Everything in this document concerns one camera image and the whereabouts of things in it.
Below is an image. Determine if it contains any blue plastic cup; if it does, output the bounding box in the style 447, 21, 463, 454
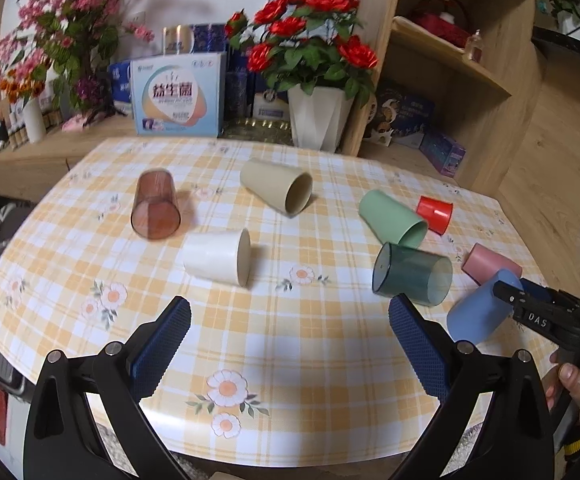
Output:
446, 269, 521, 344

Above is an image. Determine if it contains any white plastic cup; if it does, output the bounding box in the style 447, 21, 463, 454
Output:
183, 229, 251, 287

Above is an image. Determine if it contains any yellow plaid tablecloth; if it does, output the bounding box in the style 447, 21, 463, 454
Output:
0, 138, 543, 467

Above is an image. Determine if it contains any small glass bottle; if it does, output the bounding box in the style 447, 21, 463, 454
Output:
464, 29, 484, 63

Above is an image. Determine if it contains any beige plastic cup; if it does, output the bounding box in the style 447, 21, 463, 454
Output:
240, 158, 313, 217

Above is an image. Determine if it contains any white ribbed vase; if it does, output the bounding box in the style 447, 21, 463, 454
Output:
22, 98, 46, 144

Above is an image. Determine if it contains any pink plastic cup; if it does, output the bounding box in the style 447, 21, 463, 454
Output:
461, 243, 522, 285

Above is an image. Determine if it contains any brown translucent cup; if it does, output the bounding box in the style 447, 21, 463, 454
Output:
130, 168, 180, 240

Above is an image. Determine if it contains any red rose bouquet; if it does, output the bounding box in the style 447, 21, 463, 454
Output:
224, 0, 379, 104

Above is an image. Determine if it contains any pink blossom arrangement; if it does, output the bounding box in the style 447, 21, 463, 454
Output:
0, 0, 154, 125

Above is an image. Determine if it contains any wooden shelf unit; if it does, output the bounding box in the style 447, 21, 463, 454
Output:
358, 0, 545, 196

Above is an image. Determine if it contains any purple box on shelf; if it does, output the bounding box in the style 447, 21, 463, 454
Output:
419, 131, 466, 178

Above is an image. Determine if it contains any light blue probiotic box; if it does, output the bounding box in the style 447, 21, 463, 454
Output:
130, 53, 226, 138

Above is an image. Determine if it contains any white geometric vase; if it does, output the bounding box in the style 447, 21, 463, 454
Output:
288, 86, 354, 153

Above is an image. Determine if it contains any red basket on shelf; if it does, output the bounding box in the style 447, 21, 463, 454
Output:
407, 0, 472, 49

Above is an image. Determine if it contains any dark teal translucent cup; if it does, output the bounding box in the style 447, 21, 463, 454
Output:
371, 243, 453, 307

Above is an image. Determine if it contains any low wooden cabinet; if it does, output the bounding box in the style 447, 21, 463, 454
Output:
0, 116, 137, 203

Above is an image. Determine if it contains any dark illustrated box on shelf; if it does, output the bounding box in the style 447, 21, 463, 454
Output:
363, 80, 435, 150

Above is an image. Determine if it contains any small red cup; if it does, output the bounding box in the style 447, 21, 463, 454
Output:
416, 196, 454, 235

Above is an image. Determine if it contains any light green plastic cup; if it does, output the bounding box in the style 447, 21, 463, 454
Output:
358, 190, 428, 249

